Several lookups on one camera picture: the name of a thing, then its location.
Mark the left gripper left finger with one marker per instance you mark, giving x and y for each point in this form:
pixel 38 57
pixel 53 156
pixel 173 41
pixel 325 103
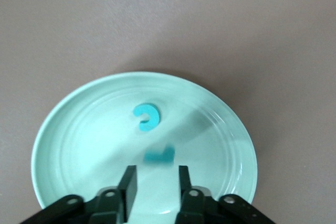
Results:
pixel 120 203

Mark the pale green round plate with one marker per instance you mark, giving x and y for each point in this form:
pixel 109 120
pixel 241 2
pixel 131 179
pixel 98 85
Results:
pixel 92 129

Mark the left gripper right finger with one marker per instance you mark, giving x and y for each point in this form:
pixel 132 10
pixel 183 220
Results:
pixel 194 205

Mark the teal foam letter r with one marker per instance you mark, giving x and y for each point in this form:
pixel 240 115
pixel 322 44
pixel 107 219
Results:
pixel 160 156

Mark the teal foam letter c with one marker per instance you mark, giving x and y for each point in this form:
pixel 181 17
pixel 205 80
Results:
pixel 155 115

